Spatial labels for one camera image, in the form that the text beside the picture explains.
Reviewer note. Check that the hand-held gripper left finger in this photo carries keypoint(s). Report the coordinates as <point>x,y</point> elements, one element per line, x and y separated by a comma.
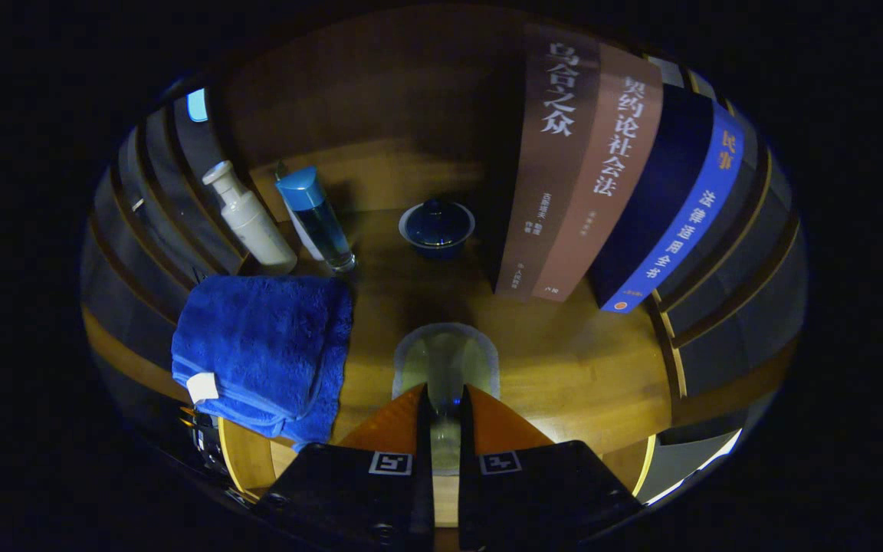
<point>421,498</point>

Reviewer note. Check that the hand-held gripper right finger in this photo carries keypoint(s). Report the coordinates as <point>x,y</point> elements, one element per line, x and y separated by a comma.
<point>471,498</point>

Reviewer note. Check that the green and white sponge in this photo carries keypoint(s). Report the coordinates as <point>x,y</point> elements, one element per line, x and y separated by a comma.
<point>445,360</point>

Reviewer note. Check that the wooden countertop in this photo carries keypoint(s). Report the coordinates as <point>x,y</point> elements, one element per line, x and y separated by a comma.
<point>564,368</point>

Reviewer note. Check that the wooden cabinet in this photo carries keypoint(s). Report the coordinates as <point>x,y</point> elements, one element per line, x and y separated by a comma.
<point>380,92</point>

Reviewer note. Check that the blue folded towel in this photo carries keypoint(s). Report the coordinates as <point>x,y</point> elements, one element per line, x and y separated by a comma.
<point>257,345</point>

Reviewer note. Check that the white board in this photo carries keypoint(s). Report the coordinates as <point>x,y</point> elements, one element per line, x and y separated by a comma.
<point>721,451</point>

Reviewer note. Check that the blue lidded teacup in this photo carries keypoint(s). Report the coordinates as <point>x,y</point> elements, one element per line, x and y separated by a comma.
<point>436,226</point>

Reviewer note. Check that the blue capped clear bottle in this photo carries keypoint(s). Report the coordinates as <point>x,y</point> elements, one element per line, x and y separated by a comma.
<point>319,218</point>

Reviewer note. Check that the white pump bottle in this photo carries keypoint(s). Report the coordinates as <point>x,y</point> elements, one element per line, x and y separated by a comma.
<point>254,226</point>

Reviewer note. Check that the reddish brown book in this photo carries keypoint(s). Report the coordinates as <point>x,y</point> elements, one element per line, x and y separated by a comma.
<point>602,192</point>

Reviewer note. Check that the dark brown book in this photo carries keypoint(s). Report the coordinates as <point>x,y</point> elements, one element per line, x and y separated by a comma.
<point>549,169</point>

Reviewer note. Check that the blue book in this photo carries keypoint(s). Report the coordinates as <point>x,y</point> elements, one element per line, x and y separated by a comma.
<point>679,215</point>

